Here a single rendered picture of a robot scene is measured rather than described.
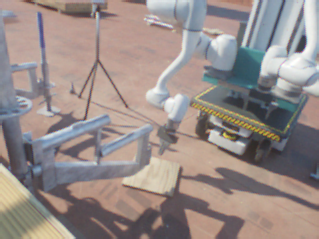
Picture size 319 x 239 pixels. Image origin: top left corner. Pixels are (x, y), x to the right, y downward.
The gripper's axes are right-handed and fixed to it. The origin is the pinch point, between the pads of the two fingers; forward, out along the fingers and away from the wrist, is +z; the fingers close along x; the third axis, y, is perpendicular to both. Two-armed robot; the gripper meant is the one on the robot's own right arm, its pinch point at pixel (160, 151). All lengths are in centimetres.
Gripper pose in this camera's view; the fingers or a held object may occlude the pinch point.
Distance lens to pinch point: 163.5
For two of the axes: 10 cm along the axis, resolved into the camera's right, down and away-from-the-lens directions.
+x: -7.7, -4.0, 5.0
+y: 5.2, 0.6, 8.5
